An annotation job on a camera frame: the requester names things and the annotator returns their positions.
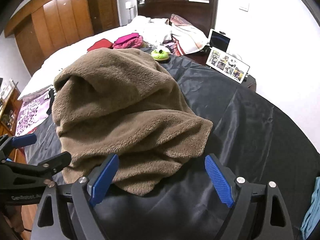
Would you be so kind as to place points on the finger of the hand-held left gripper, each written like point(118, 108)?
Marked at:
point(23, 140)
point(57, 160)

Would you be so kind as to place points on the wooden wardrobe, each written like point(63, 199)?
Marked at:
point(50, 22)

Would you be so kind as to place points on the brown fleece garment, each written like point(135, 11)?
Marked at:
point(125, 117)

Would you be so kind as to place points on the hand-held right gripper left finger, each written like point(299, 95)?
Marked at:
point(105, 180)

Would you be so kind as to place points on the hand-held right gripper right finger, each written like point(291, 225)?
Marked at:
point(220, 182)

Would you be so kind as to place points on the purple floral blanket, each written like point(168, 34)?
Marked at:
point(30, 112)

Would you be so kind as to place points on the white bed sheet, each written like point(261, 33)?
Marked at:
point(62, 57)

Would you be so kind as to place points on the white clothes pile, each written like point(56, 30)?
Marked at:
point(152, 30)

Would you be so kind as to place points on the green toy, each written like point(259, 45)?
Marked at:
point(160, 55)

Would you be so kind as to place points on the dark wooden headboard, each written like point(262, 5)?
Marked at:
point(175, 5)

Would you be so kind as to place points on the wooden shelf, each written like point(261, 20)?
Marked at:
point(7, 110)

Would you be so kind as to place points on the pink clothes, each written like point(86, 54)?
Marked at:
point(127, 41)

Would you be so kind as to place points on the white tablet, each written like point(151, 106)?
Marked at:
point(219, 42)

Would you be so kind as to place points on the striped pillow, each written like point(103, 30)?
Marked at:
point(185, 33)

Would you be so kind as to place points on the black satin sheet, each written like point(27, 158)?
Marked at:
point(237, 120)

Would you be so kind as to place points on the teal folded cloth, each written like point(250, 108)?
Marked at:
point(312, 215)

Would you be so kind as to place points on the white wall switch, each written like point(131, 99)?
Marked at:
point(244, 7)

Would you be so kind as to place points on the white wall fixture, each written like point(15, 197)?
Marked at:
point(128, 5)

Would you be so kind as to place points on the dark nightstand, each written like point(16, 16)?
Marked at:
point(250, 82)

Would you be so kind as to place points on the red cloth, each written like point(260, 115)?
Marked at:
point(100, 45)

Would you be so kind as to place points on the photo collage frame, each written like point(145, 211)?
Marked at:
point(226, 63)

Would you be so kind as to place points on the wooden door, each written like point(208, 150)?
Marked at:
point(102, 7)

